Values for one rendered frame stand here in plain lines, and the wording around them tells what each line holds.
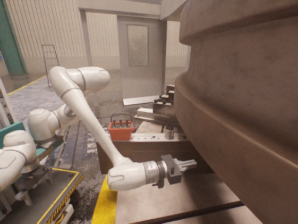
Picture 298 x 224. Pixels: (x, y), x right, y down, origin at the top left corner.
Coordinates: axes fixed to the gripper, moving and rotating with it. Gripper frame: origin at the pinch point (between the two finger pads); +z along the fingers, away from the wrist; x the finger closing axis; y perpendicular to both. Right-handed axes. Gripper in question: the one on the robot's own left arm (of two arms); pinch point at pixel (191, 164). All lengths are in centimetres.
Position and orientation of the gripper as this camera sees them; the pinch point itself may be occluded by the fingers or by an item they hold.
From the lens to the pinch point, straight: 73.4
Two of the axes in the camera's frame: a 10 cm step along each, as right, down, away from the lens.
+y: 0.0, -9.2, -3.8
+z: 9.7, -0.9, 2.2
